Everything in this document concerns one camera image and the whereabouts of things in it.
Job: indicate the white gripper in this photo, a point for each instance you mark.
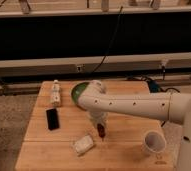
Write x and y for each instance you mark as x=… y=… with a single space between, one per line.
x=98 y=118

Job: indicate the dark red pepper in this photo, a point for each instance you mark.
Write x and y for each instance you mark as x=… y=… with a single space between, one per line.
x=101 y=130

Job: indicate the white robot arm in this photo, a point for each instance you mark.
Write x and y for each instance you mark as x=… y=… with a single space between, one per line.
x=172 y=107

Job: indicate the white sponge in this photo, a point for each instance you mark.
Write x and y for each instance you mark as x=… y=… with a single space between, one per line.
x=84 y=144

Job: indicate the green bowl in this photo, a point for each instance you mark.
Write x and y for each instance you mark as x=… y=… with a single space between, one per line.
x=76 y=92

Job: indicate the white plastic bottle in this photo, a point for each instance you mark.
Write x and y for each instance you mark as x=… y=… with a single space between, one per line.
x=55 y=97

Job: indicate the black rectangular block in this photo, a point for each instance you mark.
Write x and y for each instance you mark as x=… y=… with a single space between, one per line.
x=52 y=119

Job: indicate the white cup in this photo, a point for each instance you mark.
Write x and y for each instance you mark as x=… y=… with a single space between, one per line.
x=153 y=143

